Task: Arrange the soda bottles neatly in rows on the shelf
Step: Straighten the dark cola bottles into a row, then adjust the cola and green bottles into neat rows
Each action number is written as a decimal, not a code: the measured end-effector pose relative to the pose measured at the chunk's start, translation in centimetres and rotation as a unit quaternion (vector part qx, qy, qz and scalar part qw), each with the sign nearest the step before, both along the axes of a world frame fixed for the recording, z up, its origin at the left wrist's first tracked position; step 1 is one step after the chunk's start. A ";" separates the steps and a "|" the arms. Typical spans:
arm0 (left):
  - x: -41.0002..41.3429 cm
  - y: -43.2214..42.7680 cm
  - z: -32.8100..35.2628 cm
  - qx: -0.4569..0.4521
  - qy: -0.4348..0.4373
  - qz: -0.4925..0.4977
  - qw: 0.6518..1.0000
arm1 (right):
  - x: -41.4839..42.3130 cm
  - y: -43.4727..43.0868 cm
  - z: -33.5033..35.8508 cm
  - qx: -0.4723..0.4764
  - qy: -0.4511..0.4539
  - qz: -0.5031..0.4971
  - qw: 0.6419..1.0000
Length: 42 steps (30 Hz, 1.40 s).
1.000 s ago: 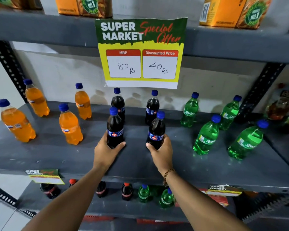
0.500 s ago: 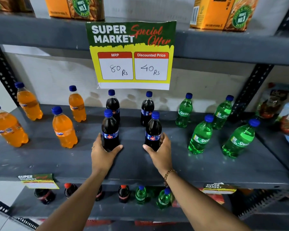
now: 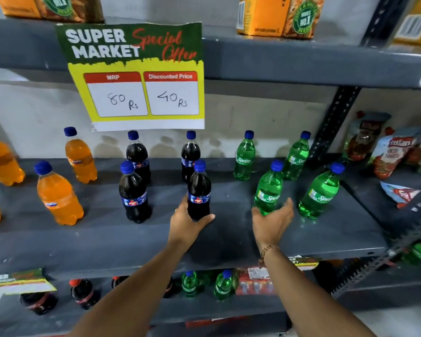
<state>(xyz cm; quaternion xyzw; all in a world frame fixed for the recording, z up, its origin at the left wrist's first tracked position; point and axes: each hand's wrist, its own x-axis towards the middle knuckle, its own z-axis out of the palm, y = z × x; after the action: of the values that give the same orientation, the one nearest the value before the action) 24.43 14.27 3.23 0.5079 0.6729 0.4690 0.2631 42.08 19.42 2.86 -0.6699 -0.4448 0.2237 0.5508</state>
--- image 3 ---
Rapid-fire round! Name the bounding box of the large green yellow price sign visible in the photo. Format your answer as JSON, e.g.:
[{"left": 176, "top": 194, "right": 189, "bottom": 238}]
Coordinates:
[{"left": 55, "top": 22, "right": 206, "bottom": 132}]

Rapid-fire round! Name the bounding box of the small green yellow price sign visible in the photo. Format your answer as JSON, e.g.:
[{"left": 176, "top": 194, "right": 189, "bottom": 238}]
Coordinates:
[
  {"left": 287, "top": 256, "right": 322, "bottom": 271},
  {"left": 0, "top": 268, "right": 57, "bottom": 296}
]

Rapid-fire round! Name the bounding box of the orange snack box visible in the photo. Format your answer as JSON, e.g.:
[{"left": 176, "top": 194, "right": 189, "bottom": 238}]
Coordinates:
[
  {"left": 0, "top": 0, "right": 105, "bottom": 24},
  {"left": 236, "top": 0, "right": 326, "bottom": 40}
]

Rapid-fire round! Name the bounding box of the person's left forearm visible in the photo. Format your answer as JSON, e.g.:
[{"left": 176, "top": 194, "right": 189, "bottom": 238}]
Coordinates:
[{"left": 68, "top": 238, "right": 197, "bottom": 337}]

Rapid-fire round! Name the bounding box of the dark red sauce pouch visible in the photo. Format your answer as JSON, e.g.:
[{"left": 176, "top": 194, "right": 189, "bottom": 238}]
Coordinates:
[{"left": 343, "top": 111, "right": 392, "bottom": 162}]

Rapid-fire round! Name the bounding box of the person's right hand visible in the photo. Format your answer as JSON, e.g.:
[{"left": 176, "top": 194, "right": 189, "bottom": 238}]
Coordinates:
[{"left": 251, "top": 197, "right": 295, "bottom": 253}]

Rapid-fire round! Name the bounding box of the grey metal shelf rack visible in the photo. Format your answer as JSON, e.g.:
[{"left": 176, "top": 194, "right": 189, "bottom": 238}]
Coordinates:
[{"left": 0, "top": 0, "right": 421, "bottom": 337}]

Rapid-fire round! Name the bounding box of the blue cap cola bottle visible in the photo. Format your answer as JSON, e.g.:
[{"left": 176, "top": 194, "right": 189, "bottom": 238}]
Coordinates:
[
  {"left": 187, "top": 160, "right": 212, "bottom": 221},
  {"left": 126, "top": 130, "right": 152, "bottom": 185},
  {"left": 181, "top": 131, "right": 201, "bottom": 183},
  {"left": 119, "top": 161, "right": 152, "bottom": 224}
]

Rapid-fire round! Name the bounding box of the small green soda bottle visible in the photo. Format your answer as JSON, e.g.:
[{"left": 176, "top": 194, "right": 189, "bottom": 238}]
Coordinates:
[
  {"left": 213, "top": 269, "right": 233, "bottom": 301},
  {"left": 181, "top": 270, "right": 200, "bottom": 298}
]

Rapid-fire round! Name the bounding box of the white red sauce pouch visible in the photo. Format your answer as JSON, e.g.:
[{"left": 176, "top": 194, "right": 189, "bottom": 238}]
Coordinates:
[{"left": 368, "top": 127, "right": 421, "bottom": 180}]

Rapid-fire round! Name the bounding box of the person's left hand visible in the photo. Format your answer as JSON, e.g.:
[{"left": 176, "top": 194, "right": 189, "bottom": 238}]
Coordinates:
[{"left": 168, "top": 196, "right": 216, "bottom": 252}]

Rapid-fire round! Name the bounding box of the person's right forearm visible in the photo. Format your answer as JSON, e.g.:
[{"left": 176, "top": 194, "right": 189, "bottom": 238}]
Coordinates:
[{"left": 262, "top": 247, "right": 377, "bottom": 337}]

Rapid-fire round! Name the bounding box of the small white red packet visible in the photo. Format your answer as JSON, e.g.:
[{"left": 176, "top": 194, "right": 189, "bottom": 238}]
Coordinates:
[{"left": 380, "top": 181, "right": 421, "bottom": 209}]

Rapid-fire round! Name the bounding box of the yellow box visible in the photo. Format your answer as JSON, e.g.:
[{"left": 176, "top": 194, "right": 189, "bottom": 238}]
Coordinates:
[{"left": 392, "top": 0, "right": 421, "bottom": 47}]

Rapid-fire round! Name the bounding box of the gold bracelet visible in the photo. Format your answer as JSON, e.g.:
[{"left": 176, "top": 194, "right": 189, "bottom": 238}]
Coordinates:
[{"left": 258, "top": 244, "right": 280, "bottom": 268}]

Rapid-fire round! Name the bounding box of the red carton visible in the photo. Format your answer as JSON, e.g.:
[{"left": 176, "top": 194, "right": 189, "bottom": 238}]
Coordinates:
[{"left": 234, "top": 266, "right": 271, "bottom": 296}]

